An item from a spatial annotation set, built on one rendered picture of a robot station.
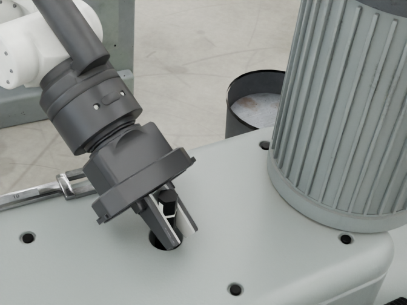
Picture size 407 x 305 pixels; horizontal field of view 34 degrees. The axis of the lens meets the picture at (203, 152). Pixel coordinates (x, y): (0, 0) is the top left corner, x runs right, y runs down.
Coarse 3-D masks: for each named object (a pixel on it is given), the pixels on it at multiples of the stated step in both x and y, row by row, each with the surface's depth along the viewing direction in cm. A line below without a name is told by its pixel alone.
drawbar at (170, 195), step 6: (162, 192) 69; (168, 192) 69; (174, 192) 69; (162, 198) 68; (168, 198) 68; (174, 198) 68; (162, 204) 68; (168, 204) 68; (174, 204) 68; (168, 210) 68; (174, 210) 69; (174, 216) 70; (174, 222) 71; (174, 228) 72; (156, 240) 72; (156, 246) 73; (162, 246) 72
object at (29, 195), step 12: (60, 180) 77; (72, 180) 78; (12, 192) 74; (24, 192) 75; (36, 192) 75; (48, 192) 75; (60, 192) 75; (72, 192) 75; (84, 192) 76; (96, 192) 76; (0, 204) 73; (12, 204) 73; (24, 204) 74
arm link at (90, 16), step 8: (0, 0) 74; (8, 0) 75; (16, 0) 75; (24, 0) 75; (80, 0) 73; (0, 8) 75; (8, 8) 76; (16, 8) 77; (24, 8) 76; (32, 8) 76; (80, 8) 72; (88, 8) 72; (0, 16) 75; (8, 16) 76; (16, 16) 77; (88, 16) 72; (96, 16) 73; (96, 24) 72; (96, 32) 72
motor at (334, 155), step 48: (336, 0) 61; (384, 0) 57; (336, 48) 63; (384, 48) 59; (288, 96) 73; (336, 96) 65; (384, 96) 63; (288, 144) 75; (336, 144) 68; (384, 144) 67; (288, 192) 77; (336, 192) 73; (384, 192) 72
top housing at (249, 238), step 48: (240, 144) 85; (192, 192) 78; (240, 192) 79; (0, 240) 70; (48, 240) 71; (96, 240) 71; (144, 240) 72; (192, 240) 73; (240, 240) 73; (288, 240) 74; (336, 240) 75; (384, 240) 75; (0, 288) 66; (48, 288) 66; (96, 288) 67; (144, 288) 67; (192, 288) 68; (240, 288) 69; (288, 288) 69; (336, 288) 72
